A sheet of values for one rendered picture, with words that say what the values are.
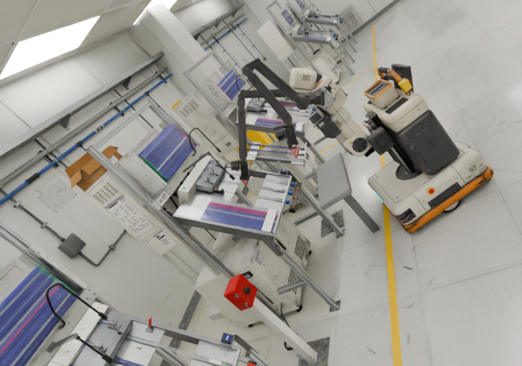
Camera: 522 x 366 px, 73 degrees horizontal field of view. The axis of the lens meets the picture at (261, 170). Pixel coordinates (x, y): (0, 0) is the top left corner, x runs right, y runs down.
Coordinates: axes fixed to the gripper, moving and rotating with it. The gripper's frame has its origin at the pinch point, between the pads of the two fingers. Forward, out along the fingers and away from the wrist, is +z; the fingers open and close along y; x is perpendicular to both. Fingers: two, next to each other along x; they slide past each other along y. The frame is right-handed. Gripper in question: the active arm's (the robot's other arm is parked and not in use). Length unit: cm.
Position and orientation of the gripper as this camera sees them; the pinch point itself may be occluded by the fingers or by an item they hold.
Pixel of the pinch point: (245, 184)
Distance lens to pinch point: 273.4
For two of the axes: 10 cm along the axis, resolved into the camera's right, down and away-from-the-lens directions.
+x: 9.7, 0.7, -2.2
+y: -2.3, 5.5, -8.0
